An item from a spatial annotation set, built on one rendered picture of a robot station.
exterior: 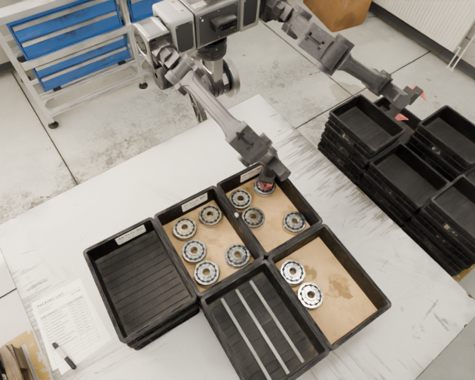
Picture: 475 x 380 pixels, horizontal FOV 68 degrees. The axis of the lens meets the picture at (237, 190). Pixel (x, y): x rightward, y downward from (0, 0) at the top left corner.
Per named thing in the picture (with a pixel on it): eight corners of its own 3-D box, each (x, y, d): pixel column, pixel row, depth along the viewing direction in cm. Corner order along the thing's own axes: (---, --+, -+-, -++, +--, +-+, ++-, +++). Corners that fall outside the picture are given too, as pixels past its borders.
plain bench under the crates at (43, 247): (53, 275, 225) (-9, 228, 165) (251, 160, 277) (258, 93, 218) (185, 555, 159) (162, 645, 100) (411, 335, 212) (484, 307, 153)
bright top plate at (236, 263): (220, 251, 146) (220, 251, 145) (240, 239, 149) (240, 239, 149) (234, 271, 142) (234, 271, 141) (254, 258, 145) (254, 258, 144)
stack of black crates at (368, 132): (313, 153, 265) (328, 111, 226) (341, 136, 274) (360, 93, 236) (351, 191, 248) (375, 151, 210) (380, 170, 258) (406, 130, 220)
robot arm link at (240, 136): (257, 126, 92) (230, 153, 94) (276, 146, 104) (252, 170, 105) (181, 49, 116) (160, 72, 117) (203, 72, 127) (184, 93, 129)
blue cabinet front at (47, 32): (44, 91, 265) (4, 22, 218) (130, 56, 289) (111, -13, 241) (45, 93, 264) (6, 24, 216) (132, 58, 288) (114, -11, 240)
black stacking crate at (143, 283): (91, 262, 147) (82, 251, 137) (156, 228, 156) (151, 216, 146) (129, 349, 130) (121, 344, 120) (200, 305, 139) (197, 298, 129)
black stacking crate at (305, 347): (200, 306, 139) (199, 298, 129) (262, 268, 148) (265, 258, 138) (256, 406, 122) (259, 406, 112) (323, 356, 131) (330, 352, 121)
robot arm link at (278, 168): (269, 142, 140) (254, 157, 141) (288, 162, 135) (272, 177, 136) (278, 151, 151) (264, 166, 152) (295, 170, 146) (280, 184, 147)
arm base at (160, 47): (173, 59, 128) (168, 29, 118) (185, 71, 124) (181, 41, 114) (151, 68, 125) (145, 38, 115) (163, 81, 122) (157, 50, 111)
